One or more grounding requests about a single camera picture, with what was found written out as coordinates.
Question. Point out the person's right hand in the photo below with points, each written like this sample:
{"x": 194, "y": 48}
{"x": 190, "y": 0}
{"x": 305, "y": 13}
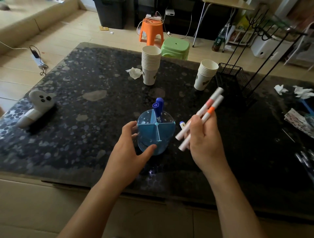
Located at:
{"x": 207, "y": 144}

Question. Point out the person's left hand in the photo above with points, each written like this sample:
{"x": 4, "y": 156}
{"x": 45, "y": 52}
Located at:
{"x": 125, "y": 159}

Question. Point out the person's left thumb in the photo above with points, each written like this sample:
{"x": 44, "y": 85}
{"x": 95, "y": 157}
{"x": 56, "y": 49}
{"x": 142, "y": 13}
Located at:
{"x": 148, "y": 152}

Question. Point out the person's right thumb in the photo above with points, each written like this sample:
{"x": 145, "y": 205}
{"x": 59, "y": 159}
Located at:
{"x": 192, "y": 127}

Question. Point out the blue transparent pen holder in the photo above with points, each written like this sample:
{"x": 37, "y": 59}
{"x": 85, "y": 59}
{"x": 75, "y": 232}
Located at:
{"x": 149, "y": 133}

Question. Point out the white marker with pink band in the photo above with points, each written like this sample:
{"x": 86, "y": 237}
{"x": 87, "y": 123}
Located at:
{"x": 208, "y": 103}

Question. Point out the white marker with orange band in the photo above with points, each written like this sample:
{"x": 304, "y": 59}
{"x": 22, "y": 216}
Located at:
{"x": 215, "y": 106}

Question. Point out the person's left forearm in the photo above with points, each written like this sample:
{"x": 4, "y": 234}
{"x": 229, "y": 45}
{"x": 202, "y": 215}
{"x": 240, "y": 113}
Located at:
{"x": 98, "y": 208}

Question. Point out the person's right forearm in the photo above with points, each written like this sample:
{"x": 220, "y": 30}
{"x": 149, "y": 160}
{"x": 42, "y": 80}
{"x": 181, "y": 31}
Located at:
{"x": 233, "y": 206}

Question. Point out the blue marker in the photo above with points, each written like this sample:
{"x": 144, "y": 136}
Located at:
{"x": 160, "y": 105}
{"x": 155, "y": 109}

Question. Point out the short stack of paper cups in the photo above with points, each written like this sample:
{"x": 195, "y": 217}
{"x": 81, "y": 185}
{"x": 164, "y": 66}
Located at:
{"x": 204, "y": 76}

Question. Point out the tall stack of paper cups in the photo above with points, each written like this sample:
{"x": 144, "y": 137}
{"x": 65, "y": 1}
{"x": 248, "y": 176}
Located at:
{"x": 150, "y": 65}

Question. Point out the crumpled white tissue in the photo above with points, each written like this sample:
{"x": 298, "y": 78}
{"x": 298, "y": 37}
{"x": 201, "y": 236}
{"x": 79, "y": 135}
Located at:
{"x": 135, "y": 72}
{"x": 280, "y": 89}
{"x": 303, "y": 92}

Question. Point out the green plastic stool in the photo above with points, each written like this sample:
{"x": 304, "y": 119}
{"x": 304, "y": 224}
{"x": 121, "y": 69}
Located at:
{"x": 175, "y": 47}

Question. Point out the orange plastic stool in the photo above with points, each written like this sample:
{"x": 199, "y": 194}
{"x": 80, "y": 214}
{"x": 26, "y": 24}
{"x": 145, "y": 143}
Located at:
{"x": 151, "y": 30}

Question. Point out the patterned white packet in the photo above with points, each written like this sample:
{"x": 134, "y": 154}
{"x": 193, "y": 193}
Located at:
{"x": 298, "y": 121}

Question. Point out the white plastic container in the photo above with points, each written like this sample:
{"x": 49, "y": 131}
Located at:
{"x": 267, "y": 47}

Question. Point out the blue plastic object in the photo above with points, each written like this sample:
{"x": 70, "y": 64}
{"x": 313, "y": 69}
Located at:
{"x": 307, "y": 105}

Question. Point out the white charger box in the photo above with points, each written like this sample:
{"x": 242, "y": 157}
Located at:
{"x": 170, "y": 12}

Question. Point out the bunch of dark pens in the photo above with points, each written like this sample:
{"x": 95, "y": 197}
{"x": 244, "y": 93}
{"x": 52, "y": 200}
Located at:
{"x": 305, "y": 161}

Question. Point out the white ghost-shaped black brush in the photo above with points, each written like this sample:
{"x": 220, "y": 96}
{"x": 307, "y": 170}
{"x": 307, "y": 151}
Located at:
{"x": 40, "y": 103}

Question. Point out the folding table with metal legs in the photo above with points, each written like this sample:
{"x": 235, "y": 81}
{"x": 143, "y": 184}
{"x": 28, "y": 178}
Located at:
{"x": 230, "y": 3}

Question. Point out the yellow paper scrap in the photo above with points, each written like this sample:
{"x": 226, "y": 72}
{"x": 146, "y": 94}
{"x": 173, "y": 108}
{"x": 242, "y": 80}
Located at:
{"x": 104, "y": 28}

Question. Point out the black plastic bin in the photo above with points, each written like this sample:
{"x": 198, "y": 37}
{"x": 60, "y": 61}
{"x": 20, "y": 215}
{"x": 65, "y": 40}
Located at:
{"x": 110, "y": 13}

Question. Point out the beige sofa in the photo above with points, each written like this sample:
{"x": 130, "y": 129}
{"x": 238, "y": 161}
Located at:
{"x": 27, "y": 19}

